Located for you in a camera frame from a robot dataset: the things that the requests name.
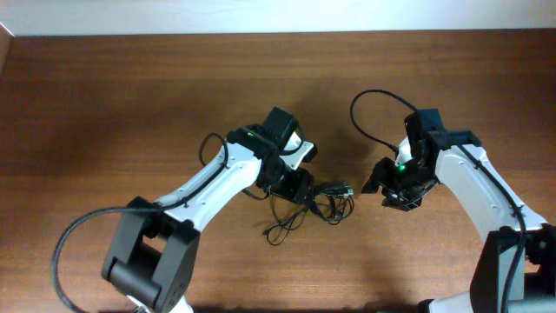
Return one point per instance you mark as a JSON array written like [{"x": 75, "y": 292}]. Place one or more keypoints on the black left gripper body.
[{"x": 286, "y": 182}]

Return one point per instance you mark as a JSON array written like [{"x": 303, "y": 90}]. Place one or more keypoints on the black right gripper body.
[{"x": 402, "y": 183}]

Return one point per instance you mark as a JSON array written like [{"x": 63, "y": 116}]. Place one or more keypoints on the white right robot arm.
[{"x": 516, "y": 268}]

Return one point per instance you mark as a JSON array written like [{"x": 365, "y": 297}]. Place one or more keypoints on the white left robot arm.
[{"x": 152, "y": 254}]

